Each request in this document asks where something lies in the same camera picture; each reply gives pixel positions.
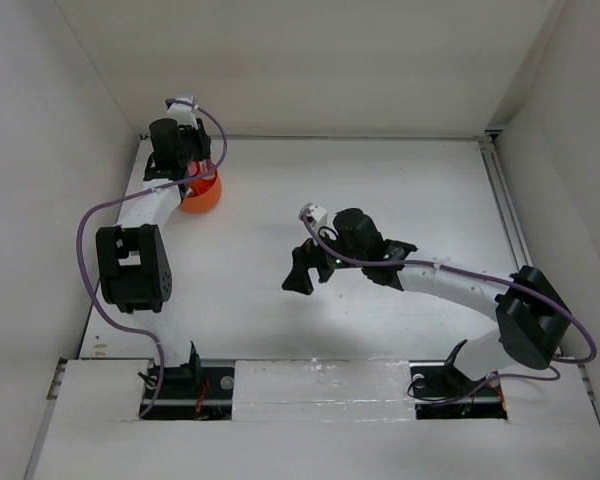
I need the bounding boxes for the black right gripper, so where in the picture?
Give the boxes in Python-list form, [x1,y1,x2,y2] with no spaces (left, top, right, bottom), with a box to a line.
[281,223,366,295]

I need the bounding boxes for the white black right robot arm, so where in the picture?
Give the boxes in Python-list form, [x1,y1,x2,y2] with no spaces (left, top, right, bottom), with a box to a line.
[282,204,573,394]

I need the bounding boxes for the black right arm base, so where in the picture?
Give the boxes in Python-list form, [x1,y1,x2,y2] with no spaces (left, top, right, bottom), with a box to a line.
[406,340,508,420]

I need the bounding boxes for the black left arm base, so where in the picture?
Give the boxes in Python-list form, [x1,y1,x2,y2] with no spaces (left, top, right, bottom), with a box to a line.
[138,346,235,421]

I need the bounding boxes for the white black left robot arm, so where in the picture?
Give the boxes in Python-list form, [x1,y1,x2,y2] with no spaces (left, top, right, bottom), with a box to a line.
[96,117,211,397]

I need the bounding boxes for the orange ribbed round container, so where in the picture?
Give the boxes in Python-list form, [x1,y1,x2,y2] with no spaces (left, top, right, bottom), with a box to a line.
[179,162,222,214]

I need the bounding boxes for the white foam block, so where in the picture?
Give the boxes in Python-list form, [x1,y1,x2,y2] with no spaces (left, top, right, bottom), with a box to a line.
[232,359,416,423]

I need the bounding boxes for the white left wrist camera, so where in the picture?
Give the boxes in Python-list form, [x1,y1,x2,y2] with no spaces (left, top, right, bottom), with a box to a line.
[165,95,198,129]

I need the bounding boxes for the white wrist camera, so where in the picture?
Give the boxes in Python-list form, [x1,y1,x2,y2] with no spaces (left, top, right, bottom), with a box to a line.
[165,95,198,129]
[298,203,328,236]

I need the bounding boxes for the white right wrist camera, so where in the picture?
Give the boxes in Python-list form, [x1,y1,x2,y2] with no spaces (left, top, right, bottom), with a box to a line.
[298,203,328,236]

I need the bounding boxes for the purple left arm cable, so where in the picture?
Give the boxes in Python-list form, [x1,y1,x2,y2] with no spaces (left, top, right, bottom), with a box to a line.
[74,102,228,420]

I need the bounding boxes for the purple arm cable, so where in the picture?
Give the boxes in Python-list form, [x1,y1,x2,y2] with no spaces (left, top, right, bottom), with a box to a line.
[302,214,599,406]
[74,102,228,420]

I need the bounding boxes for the aluminium side rail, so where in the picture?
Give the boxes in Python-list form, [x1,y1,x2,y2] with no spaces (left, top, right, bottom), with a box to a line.
[483,130,596,401]

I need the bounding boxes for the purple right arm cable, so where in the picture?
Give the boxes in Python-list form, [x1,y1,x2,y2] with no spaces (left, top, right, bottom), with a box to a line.
[302,214,599,406]

